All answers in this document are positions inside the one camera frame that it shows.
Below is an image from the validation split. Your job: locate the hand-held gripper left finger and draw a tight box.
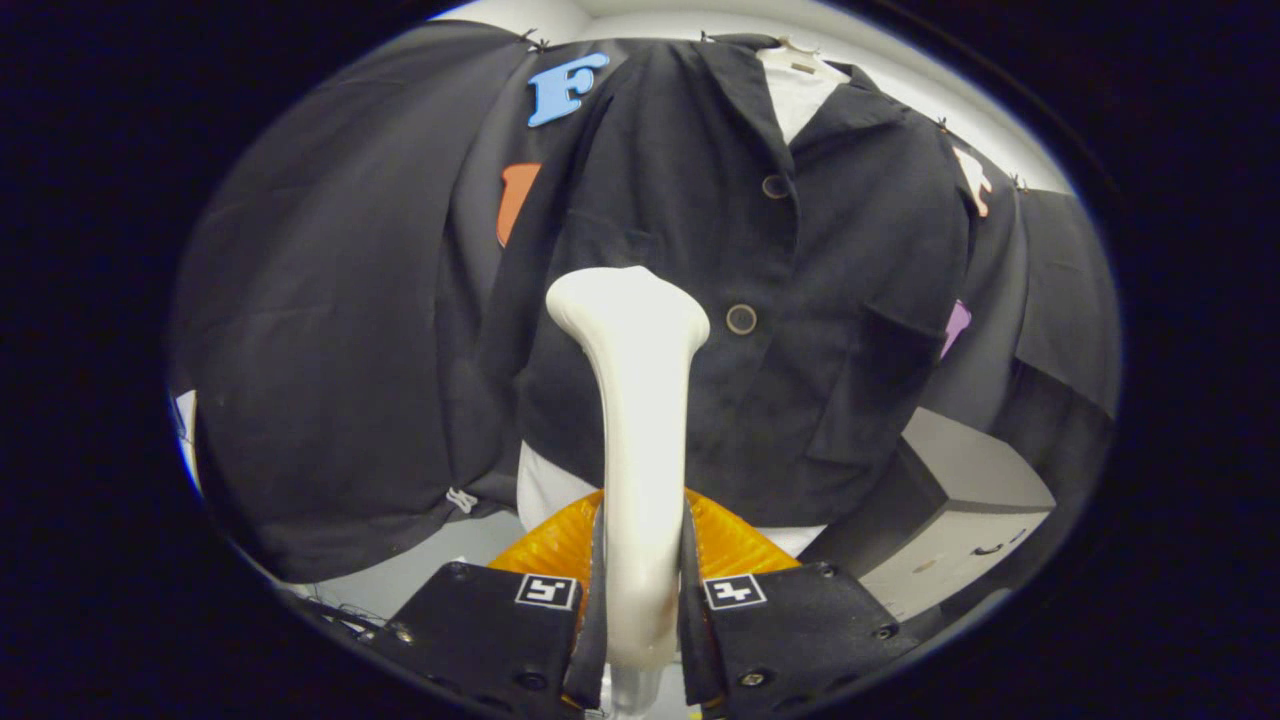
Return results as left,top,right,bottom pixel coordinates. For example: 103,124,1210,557
365,490,609,720

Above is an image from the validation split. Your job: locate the black backdrop cloth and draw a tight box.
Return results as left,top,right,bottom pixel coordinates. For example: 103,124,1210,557
165,20,1121,586

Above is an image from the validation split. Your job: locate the grey cabinet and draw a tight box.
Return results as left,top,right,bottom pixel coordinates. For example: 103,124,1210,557
800,405,1056,623

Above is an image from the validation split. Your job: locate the black suit jacket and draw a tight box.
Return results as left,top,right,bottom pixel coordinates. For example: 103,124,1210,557
478,35,976,529

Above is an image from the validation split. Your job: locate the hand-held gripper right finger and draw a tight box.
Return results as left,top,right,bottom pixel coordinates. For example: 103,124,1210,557
680,490,919,720

